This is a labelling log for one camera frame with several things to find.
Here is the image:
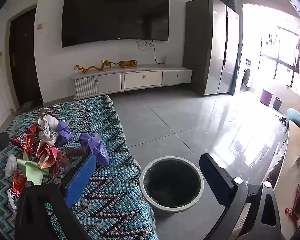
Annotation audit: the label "small purple wrapper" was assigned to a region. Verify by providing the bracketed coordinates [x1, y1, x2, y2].
[55, 120, 72, 144]

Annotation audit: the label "black television cables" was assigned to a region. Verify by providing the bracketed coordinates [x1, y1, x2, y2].
[136, 39, 165, 64]

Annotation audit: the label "silver refrigerator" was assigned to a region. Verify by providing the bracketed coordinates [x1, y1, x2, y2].
[182, 0, 240, 97]

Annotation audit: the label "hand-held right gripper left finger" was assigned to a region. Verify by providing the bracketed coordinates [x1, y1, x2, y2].
[14, 152, 98, 240]

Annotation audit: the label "white washing machine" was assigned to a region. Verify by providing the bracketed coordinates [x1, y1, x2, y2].
[236, 59, 253, 93]

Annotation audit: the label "dark smartphone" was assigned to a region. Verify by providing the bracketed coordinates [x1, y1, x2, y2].
[291, 183, 300, 220]

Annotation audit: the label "red gold wrapper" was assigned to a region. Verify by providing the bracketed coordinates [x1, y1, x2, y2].
[36, 140, 59, 169]

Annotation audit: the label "brown wrapper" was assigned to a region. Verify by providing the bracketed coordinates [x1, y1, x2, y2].
[57, 147, 87, 160]

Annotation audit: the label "red tassel charm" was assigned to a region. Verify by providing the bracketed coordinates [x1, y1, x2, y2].
[285, 206, 299, 222]

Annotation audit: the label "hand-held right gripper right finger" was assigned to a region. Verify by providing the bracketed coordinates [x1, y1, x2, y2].
[199, 153, 282, 240]

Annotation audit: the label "clear plastic wrapper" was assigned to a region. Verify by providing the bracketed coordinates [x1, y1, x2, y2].
[5, 154, 17, 179]

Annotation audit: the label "zigzag knitted blanket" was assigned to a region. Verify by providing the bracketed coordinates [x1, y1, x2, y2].
[0, 95, 159, 240]

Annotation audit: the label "white television cabinet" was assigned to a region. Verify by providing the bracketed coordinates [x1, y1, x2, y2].
[69, 64, 193, 100]

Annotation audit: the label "white paper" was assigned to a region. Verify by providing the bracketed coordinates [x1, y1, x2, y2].
[38, 114, 60, 147]

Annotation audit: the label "black wall television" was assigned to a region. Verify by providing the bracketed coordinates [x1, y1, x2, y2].
[62, 0, 170, 48]

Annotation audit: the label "round white trash bin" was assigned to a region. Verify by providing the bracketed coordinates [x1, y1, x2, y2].
[139, 156, 204, 212]

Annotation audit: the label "dark brown door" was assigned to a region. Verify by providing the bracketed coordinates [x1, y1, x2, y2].
[9, 8, 43, 107]

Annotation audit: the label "golden tiger figurine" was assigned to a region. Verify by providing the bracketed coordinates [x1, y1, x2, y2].
[119, 59, 138, 68]

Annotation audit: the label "purple stool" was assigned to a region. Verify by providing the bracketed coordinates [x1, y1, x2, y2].
[259, 89, 273, 105]

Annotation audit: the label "red snack packet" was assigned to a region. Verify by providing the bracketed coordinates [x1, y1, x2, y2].
[9, 126, 40, 155]

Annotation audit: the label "small black floor stand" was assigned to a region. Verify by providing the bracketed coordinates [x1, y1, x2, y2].
[275, 115, 288, 127]

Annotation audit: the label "beige coffee table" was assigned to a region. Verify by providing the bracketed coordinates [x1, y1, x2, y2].
[265, 120, 300, 240]

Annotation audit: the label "teal bucket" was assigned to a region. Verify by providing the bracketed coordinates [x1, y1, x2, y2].
[273, 96, 284, 111]

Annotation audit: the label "small red wrapper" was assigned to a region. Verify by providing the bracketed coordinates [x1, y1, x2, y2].
[9, 172, 27, 198]

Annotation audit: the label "light green paper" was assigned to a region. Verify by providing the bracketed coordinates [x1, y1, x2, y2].
[16, 151, 49, 185]

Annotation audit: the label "golden dragon figurine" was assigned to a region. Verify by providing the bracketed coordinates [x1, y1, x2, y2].
[74, 60, 119, 74]

